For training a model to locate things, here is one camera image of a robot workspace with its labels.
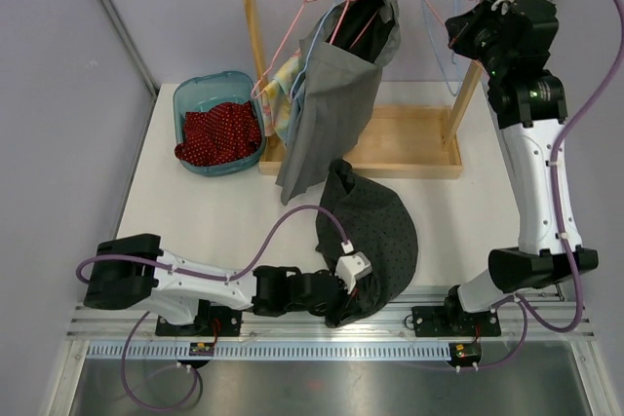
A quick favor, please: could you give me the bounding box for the teal plastic basin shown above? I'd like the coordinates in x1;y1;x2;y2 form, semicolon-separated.
173;71;266;176

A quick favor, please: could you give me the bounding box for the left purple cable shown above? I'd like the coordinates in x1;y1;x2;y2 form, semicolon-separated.
75;204;355;410

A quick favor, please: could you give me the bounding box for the floral pastel skirt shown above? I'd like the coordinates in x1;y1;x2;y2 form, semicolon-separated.
258;50;302;142

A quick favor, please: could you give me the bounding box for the red polka dot skirt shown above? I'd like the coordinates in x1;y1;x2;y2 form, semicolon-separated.
175;101;263;168

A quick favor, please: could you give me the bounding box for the grey skirt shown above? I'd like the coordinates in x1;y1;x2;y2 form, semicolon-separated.
276;0;401;205

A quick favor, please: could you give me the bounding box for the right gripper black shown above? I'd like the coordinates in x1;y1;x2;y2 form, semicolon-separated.
448;0;513;80

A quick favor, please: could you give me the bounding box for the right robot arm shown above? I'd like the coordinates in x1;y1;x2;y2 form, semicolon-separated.
442;0;599;334

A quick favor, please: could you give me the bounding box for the aluminium mounting rail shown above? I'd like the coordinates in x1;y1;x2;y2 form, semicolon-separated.
66;286;595;344

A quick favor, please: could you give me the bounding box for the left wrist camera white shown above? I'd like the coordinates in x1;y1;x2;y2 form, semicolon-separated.
334;241;372;294

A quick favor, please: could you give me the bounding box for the white slotted cable duct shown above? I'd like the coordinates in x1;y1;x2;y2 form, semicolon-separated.
87;340;450;361

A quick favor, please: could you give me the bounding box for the light blue denim skirt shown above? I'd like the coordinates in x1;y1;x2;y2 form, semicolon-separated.
285;72;305;146

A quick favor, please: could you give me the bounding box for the dark dotted skirt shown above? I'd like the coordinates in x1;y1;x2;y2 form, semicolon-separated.
320;160;418;317

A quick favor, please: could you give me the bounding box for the wooden clothes rack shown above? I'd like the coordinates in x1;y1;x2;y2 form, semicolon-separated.
243;0;481;179

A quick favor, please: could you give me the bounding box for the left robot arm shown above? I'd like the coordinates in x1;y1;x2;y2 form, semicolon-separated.
76;234;372;335

